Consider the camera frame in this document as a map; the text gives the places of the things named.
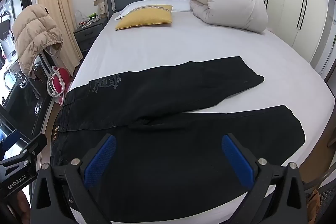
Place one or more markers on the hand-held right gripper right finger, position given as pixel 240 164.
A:
pixel 236 161

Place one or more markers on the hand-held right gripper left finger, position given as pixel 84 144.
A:
pixel 101 161

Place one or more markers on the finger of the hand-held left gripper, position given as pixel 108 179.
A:
pixel 8 140
pixel 34 145

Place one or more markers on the black pants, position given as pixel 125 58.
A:
pixel 170 119

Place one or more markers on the person's left hand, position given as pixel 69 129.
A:
pixel 22 204

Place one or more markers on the pink and white slippers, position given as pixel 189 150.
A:
pixel 59 82

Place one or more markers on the beige puffer jacket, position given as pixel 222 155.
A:
pixel 34 35

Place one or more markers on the grey nightstand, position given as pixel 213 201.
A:
pixel 88 35

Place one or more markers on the bed with grey headboard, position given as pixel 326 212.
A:
pixel 183 43

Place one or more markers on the white plastic bag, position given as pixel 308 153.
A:
pixel 79 18

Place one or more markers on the yellow pillow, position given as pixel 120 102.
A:
pixel 147 16

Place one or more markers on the rolled white duvet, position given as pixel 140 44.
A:
pixel 231 6

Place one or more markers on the white pillow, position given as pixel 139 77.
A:
pixel 157 5

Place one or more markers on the white wardrobe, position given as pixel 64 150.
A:
pixel 294 3

